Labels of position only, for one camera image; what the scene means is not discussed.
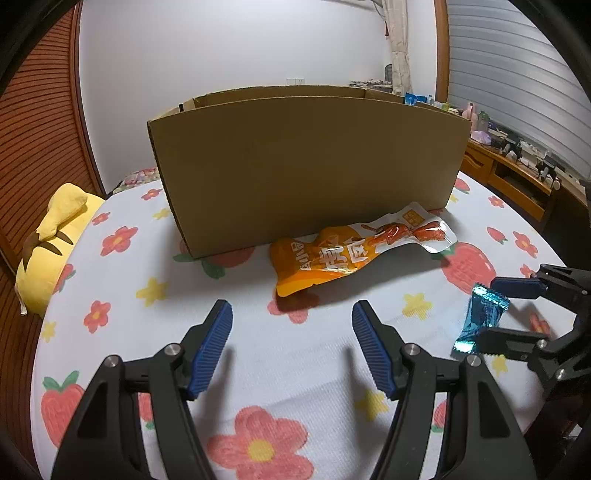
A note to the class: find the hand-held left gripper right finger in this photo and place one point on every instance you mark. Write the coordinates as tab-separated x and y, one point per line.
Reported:
371	341

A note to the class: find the wooden slatted headboard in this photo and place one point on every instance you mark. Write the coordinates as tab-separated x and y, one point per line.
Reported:
41	120

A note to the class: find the cardboard box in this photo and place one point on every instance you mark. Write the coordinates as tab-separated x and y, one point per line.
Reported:
300	175

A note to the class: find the white wall socket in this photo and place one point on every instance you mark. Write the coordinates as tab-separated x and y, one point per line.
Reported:
295	81

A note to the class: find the yellow plush toy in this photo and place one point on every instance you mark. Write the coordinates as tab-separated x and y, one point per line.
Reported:
46	258

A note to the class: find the pink bottle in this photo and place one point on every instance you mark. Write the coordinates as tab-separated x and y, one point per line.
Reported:
470	112

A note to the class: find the beige curtain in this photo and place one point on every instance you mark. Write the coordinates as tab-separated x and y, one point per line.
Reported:
399	50

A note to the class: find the orange snack packet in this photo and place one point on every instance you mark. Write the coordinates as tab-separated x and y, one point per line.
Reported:
332	258

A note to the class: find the blue foil candy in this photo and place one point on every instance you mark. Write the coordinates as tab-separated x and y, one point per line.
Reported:
482	314

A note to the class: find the blue white packet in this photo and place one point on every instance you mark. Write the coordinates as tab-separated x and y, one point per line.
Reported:
414	98

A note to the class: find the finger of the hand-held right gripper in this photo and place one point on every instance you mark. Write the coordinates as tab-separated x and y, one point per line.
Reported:
512	286
503	341

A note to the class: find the floral pillow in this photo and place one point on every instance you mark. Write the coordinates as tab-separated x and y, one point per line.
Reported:
138	177

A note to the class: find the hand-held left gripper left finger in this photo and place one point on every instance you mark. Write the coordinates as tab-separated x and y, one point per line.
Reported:
212	341

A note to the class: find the grey window blinds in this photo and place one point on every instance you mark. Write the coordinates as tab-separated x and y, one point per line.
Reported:
512	69

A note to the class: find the wooden desk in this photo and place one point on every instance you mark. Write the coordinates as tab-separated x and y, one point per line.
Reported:
508	175

